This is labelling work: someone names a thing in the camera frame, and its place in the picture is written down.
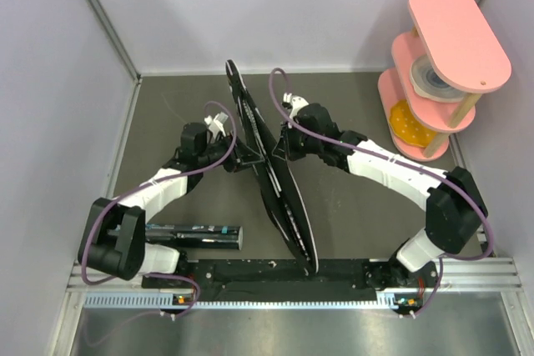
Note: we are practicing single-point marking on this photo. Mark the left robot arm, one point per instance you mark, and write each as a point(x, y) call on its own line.
point(114, 239)

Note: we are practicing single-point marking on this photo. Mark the black sport racket bag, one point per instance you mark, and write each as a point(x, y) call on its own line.
point(278, 189)

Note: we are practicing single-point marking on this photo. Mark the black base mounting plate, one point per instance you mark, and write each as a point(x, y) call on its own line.
point(283, 280)

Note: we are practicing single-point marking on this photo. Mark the black shuttlecock tube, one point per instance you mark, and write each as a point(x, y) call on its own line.
point(196, 236)

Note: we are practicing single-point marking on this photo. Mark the tape roll on shelf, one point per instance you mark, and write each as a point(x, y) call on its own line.
point(427, 84)

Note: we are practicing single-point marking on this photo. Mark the aluminium frame rail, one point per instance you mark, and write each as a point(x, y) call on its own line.
point(490, 275)

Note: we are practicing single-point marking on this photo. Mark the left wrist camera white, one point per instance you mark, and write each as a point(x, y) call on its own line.
point(217, 120)

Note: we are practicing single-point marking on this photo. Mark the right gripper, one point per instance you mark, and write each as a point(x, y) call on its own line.
point(284, 145)

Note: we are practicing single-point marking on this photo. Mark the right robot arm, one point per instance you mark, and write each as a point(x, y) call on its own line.
point(451, 201)

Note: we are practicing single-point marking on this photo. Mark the pink three-tier shelf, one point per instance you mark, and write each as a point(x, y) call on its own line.
point(463, 51)

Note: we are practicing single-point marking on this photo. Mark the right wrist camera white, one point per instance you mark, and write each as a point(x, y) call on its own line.
point(292, 104)

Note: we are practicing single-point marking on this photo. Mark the yellow dotted plate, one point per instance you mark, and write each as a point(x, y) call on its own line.
point(407, 128)

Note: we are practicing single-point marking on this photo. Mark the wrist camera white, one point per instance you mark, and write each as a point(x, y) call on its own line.
point(292, 104)
point(217, 120)

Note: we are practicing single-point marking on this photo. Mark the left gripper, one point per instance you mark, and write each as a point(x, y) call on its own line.
point(244, 154)

